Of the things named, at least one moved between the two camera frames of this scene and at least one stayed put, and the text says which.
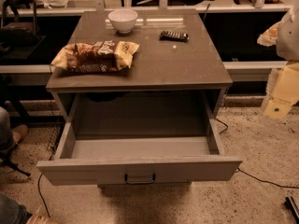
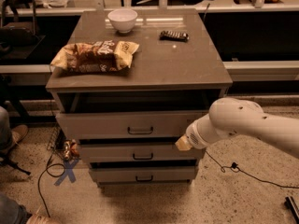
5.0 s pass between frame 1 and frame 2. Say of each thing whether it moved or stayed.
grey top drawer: moved
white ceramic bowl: stayed
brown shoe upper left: stayed
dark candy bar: stayed
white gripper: moved
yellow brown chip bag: stayed
